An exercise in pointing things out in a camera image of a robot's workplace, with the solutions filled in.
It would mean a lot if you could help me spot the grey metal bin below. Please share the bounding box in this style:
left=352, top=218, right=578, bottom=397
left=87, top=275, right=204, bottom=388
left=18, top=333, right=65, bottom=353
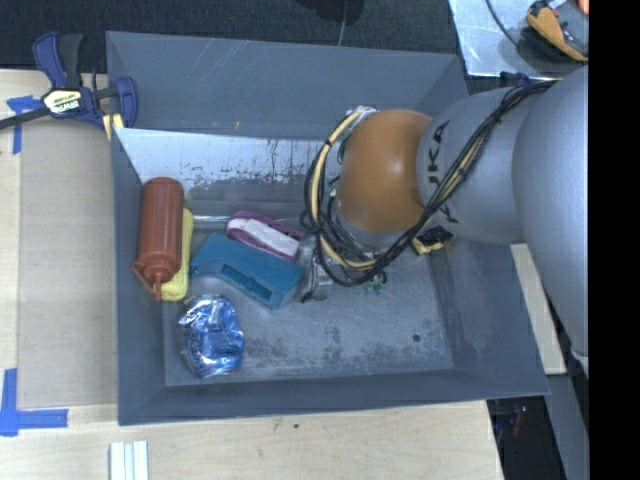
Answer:
left=104, top=30, right=552, bottom=427

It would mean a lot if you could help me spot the pale wood flat board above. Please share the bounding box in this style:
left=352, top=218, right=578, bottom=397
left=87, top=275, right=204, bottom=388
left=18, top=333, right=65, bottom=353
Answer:
left=16, top=117, right=120, bottom=410

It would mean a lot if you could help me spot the yellow sponge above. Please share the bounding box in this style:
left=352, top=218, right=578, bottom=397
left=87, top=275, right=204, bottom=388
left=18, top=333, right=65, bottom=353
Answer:
left=160, top=207, right=196, bottom=303

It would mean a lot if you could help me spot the teal blue plastic block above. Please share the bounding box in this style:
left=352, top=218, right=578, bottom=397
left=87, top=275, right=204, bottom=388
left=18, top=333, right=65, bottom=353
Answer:
left=189, top=232, right=307, bottom=311

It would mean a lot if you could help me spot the blue crumpled foil packet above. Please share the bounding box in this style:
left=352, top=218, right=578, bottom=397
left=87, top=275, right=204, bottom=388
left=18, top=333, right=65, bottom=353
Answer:
left=177, top=294, right=247, bottom=381

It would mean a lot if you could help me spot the red-brown squeeze bottle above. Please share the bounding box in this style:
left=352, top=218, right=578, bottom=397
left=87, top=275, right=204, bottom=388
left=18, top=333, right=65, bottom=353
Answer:
left=131, top=176, right=186, bottom=303

